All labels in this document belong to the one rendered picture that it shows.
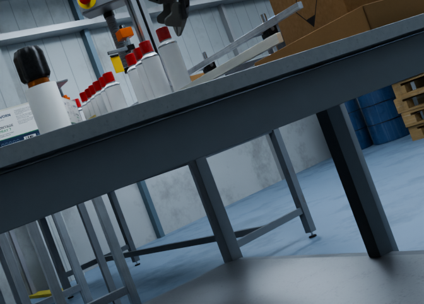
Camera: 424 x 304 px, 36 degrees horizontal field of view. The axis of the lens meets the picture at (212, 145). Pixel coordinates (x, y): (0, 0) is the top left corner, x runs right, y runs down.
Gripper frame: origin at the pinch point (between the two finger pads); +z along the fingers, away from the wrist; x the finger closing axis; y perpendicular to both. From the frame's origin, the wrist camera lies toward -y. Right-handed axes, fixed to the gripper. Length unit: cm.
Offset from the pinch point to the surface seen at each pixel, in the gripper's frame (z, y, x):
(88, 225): 165, -35, -186
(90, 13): 6, -2, -58
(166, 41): 3.6, 1.5, -4.9
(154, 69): 13.0, 1.9, -12.2
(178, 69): 10.0, 1.3, -0.5
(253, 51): -3.8, 4.8, 35.6
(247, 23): 196, -428, -539
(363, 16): -20, 13, 73
